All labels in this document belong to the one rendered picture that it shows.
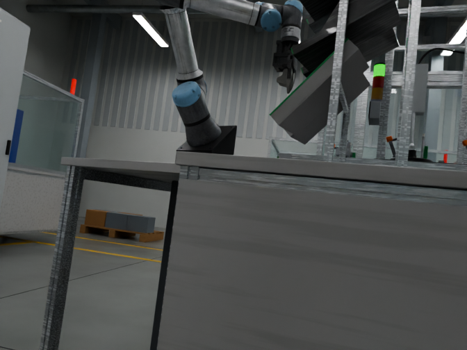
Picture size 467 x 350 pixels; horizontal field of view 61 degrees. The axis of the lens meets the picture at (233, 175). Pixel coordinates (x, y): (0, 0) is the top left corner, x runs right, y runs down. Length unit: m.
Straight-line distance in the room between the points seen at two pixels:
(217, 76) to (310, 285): 9.86
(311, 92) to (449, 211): 0.49
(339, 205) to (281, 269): 0.17
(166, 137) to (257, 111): 2.47
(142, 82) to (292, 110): 10.19
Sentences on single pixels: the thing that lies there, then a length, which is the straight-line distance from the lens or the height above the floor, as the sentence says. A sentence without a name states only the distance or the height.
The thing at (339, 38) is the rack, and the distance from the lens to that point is 1.09.
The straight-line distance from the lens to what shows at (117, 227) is 6.99.
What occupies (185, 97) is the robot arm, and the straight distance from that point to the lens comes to 1.58.
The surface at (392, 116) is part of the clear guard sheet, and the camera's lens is 2.94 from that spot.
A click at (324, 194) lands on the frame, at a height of 0.80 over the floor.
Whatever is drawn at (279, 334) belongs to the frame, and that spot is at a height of 0.52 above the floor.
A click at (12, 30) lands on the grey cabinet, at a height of 2.11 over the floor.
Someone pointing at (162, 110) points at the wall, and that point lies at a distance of 10.74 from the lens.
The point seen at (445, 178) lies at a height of 0.85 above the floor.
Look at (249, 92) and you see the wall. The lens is 10.22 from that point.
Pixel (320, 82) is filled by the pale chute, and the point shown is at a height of 1.10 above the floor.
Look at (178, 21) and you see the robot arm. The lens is 1.66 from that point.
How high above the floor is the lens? 0.75
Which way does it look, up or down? 5 degrees up
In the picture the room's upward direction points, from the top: 7 degrees clockwise
